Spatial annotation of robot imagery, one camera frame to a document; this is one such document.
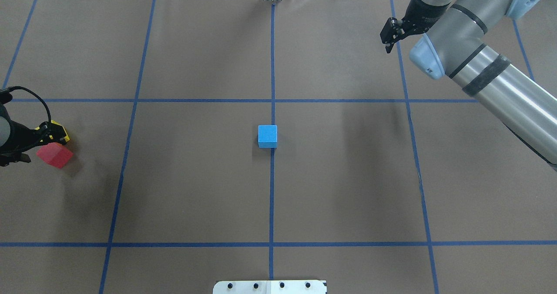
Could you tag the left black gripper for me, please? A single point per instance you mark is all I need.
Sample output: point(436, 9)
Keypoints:
point(21, 139)

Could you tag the brown table mat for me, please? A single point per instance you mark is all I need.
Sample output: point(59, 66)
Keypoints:
point(383, 181)

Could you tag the white mounting plate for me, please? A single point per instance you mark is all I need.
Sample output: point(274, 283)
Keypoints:
point(271, 287)

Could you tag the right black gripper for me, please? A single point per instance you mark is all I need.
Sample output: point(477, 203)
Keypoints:
point(421, 12)

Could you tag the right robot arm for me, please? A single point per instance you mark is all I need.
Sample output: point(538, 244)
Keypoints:
point(451, 44)

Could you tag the yellow foam block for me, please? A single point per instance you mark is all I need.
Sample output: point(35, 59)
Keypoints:
point(52, 132)

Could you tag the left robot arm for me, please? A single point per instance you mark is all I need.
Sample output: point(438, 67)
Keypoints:
point(4, 116)

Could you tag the red foam block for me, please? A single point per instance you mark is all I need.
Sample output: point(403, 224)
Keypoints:
point(55, 154)

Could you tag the blue foam block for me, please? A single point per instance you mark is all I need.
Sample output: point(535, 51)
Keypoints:
point(267, 136)

